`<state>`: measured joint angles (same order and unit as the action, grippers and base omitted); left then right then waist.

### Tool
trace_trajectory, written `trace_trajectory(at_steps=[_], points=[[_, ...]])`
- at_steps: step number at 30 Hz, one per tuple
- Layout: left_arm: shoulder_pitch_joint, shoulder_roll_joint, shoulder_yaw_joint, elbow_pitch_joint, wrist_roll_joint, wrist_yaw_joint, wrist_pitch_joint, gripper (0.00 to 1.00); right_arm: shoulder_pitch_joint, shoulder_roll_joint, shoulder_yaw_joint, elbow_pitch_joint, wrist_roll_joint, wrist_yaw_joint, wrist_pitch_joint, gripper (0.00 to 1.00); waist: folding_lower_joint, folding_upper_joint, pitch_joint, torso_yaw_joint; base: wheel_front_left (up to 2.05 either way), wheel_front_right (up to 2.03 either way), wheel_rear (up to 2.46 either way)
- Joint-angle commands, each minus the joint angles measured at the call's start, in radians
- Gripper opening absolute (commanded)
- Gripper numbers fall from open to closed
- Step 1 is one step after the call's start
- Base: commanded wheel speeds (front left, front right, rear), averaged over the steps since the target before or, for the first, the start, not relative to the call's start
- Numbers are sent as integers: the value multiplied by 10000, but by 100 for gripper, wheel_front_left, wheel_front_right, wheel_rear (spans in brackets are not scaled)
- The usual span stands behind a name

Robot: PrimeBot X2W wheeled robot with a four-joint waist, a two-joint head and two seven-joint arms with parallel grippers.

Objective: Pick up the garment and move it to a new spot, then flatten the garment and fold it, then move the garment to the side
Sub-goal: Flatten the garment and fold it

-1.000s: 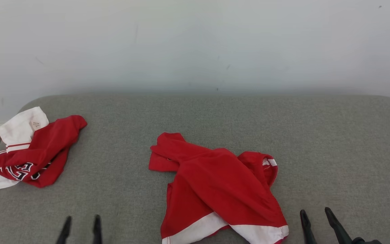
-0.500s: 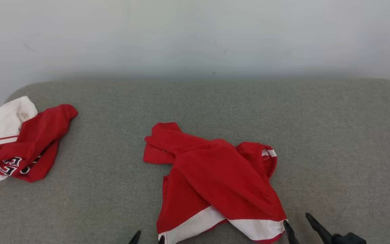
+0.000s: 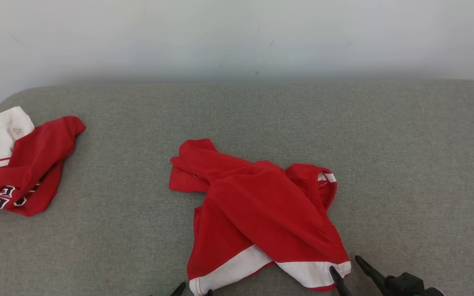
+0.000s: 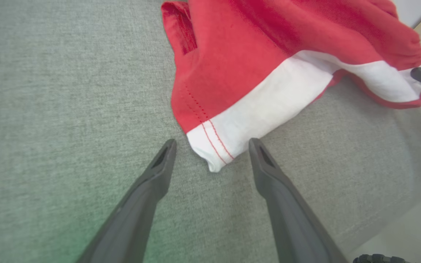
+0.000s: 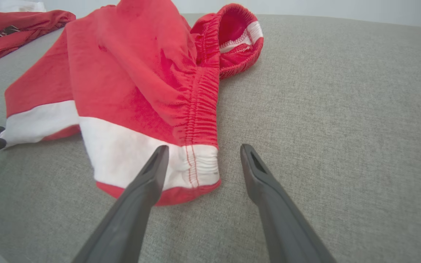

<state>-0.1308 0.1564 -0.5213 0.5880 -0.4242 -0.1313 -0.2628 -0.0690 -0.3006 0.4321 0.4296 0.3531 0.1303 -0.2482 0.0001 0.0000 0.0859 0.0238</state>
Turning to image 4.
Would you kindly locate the red shorts with white stripe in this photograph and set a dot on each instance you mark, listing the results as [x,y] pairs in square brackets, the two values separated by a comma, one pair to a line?
[232,54]

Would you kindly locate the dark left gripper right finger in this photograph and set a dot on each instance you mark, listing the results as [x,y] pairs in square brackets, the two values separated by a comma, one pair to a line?
[287,212]

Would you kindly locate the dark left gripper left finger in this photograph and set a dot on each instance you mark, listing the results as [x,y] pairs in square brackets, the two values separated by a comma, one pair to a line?
[141,204]

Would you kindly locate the black ribbed robot part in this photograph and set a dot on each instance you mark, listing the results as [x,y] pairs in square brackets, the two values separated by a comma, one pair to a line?
[378,259]

